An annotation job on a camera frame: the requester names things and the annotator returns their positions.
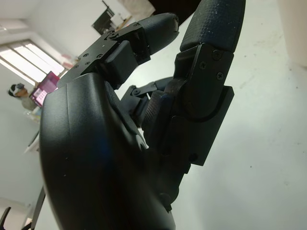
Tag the monitor with pink screen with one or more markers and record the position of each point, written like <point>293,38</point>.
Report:
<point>46,87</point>

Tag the black stand leg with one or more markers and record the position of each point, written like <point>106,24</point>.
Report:
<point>38,208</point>

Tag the seated person with headset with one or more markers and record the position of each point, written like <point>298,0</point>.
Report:
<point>22,97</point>

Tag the bright window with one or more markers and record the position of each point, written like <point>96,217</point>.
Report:
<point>28,60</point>

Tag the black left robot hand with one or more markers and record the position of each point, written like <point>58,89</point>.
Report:
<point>108,155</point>

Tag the black wall panel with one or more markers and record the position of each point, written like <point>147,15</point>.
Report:
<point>103,20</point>

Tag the translucent plastic cover sheet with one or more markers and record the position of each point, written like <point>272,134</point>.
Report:
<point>136,6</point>

